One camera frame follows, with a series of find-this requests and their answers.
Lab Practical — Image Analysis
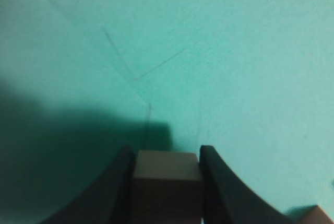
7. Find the pink cube column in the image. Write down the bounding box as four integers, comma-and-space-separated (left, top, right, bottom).
130, 150, 204, 223
286, 205, 333, 224

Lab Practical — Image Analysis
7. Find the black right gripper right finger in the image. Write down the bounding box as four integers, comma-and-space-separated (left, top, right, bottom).
199, 145, 294, 224

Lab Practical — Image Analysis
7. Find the green cloth backdrop and cover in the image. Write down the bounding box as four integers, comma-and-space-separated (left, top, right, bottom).
1, 0, 333, 223

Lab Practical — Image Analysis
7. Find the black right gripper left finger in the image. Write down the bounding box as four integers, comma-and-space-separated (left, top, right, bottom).
42, 146, 135, 223

